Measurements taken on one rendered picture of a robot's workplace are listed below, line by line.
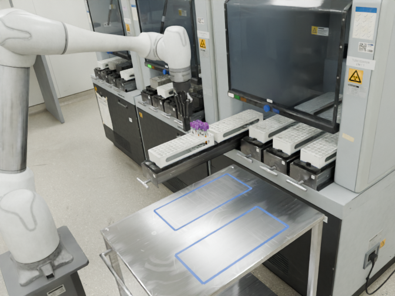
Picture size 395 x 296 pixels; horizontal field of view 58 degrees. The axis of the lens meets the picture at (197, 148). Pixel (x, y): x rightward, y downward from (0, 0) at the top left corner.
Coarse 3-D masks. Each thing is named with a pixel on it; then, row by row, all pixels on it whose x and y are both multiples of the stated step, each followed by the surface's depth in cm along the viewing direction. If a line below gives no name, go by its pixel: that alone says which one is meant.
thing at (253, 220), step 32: (192, 192) 135; (224, 192) 133; (256, 192) 131; (128, 224) 122; (160, 224) 120; (192, 224) 119; (224, 224) 118; (256, 224) 116; (288, 224) 115; (320, 224) 118; (128, 256) 109; (160, 256) 108; (192, 256) 107; (224, 256) 105; (256, 256) 104; (160, 288) 97; (192, 288) 96; (224, 288) 97; (256, 288) 159
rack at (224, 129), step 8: (248, 112) 184; (256, 112) 183; (224, 120) 179; (232, 120) 177; (240, 120) 177; (248, 120) 175; (256, 120) 186; (216, 128) 172; (224, 128) 170; (232, 128) 170; (240, 128) 180; (248, 128) 177; (216, 136) 168; (224, 136) 175
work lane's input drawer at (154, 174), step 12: (216, 144) 167; (228, 144) 170; (240, 144) 175; (192, 156) 161; (204, 156) 163; (216, 156) 168; (144, 168) 159; (156, 168) 153; (168, 168) 155; (180, 168) 157; (192, 168) 162; (156, 180) 152
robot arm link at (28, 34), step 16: (16, 16) 102; (32, 16) 104; (0, 32) 100; (16, 32) 101; (32, 32) 102; (48, 32) 105; (64, 32) 109; (16, 48) 103; (32, 48) 105; (48, 48) 107; (64, 48) 110
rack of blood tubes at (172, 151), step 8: (184, 136) 167; (192, 136) 166; (200, 136) 166; (208, 136) 164; (168, 144) 161; (176, 144) 160; (184, 144) 159; (192, 144) 159; (200, 144) 166; (208, 144) 165; (152, 152) 156; (160, 152) 155; (168, 152) 155; (176, 152) 155; (184, 152) 165; (192, 152) 161; (152, 160) 158; (160, 160) 152; (168, 160) 160; (176, 160) 157; (160, 168) 154
